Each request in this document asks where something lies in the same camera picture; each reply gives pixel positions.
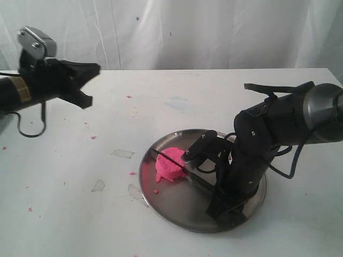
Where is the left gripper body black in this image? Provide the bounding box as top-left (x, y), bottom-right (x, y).
top-left (18, 52), bottom-right (78, 103)

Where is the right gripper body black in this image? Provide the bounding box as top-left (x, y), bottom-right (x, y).
top-left (215, 103), bottom-right (281, 206)

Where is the black knife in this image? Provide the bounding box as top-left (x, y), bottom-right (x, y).
top-left (150, 147), bottom-right (214, 192)

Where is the pink play dough lump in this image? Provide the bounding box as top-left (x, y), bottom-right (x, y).
top-left (155, 147), bottom-right (186, 183)

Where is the left robot arm black grey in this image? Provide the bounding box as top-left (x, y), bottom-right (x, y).
top-left (1, 51), bottom-right (101, 113)

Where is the right robot arm black grey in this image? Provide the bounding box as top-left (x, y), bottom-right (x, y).
top-left (206, 81), bottom-right (342, 220)

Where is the round stainless steel plate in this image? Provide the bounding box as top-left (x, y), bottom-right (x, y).
top-left (139, 128), bottom-right (267, 233)

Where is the white backdrop curtain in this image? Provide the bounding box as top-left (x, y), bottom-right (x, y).
top-left (1, 1), bottom-right (342, 70)

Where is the clear tape piece upper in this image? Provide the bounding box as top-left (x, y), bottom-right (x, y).
top-left (111, 149), bottom-right (135, 159)

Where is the clear tape piece by plate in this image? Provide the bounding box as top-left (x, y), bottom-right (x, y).
top-left (128, 184), bottom-right (149, 208)

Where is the clear tape piece lower left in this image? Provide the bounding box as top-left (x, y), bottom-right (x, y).
top-left (91, 179), bottom-right (106, 192)

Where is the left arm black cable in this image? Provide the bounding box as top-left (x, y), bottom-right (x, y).
top-left (4, 103), bottom-right (48, 139)

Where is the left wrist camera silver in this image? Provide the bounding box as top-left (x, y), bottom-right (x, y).
top-left (18, 26), bottom-right (57, 60)

